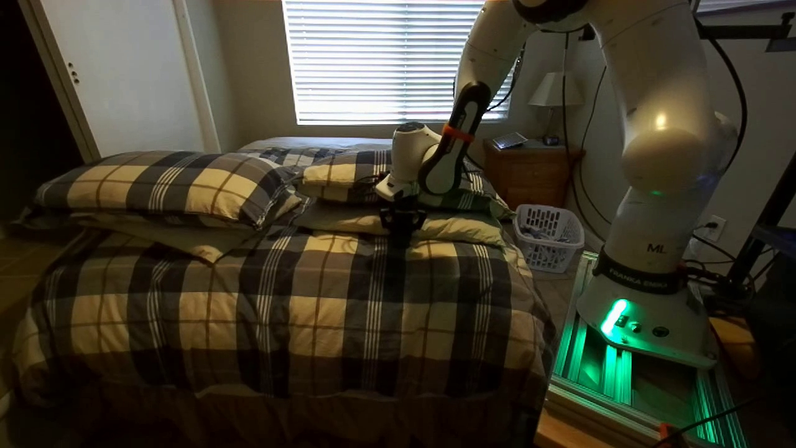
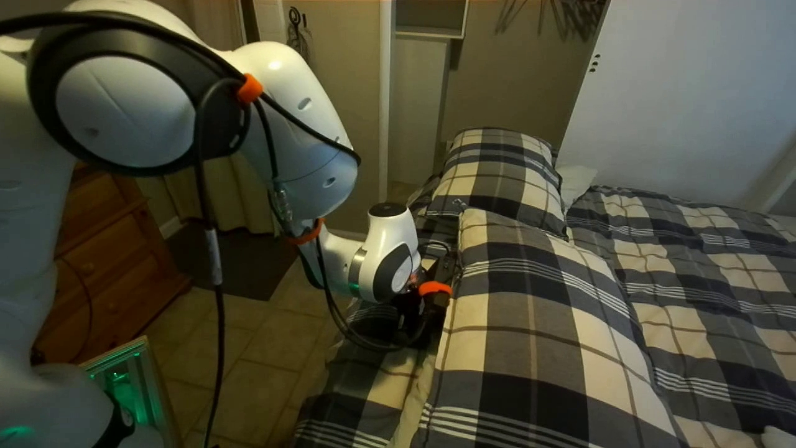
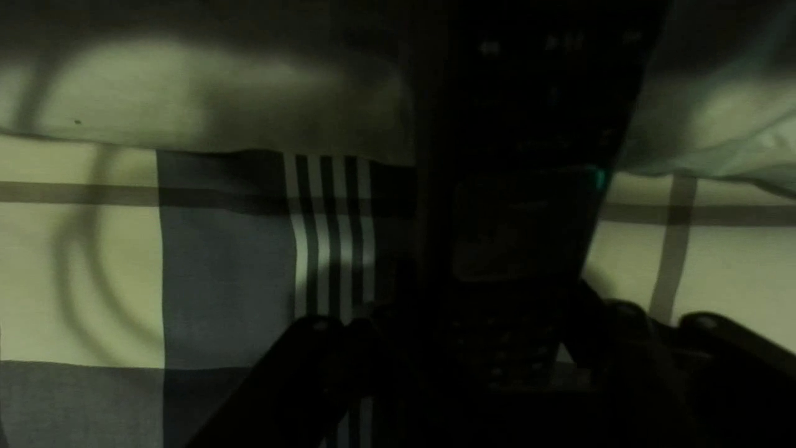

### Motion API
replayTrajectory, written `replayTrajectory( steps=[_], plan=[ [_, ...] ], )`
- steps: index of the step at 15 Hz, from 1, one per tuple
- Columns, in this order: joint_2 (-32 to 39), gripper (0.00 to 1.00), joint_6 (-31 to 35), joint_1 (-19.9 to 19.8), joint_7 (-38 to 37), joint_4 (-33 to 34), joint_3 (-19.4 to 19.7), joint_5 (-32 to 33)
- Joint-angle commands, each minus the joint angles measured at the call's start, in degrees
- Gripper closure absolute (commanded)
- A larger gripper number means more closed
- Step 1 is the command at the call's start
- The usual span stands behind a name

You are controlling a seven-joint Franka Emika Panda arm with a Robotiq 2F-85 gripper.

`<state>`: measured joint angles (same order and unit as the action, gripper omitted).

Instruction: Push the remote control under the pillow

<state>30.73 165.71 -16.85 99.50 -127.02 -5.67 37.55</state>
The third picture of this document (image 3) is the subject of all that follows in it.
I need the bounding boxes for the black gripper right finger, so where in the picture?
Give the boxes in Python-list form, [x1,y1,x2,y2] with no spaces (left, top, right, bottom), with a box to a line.
[563,278,796,448]

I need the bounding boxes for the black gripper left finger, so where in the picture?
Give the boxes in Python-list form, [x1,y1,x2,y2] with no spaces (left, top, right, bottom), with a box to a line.
[188,309,422,448]

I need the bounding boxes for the black remote control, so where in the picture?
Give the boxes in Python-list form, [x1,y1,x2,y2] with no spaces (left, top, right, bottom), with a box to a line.
[410,0,670,393]

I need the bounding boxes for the large plaid pillow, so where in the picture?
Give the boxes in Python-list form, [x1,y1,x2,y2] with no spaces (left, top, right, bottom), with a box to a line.
[0,0,796,199]

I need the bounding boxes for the plaid bedspread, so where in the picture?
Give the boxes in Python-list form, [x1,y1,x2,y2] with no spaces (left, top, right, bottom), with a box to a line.
[0,131,796,448]

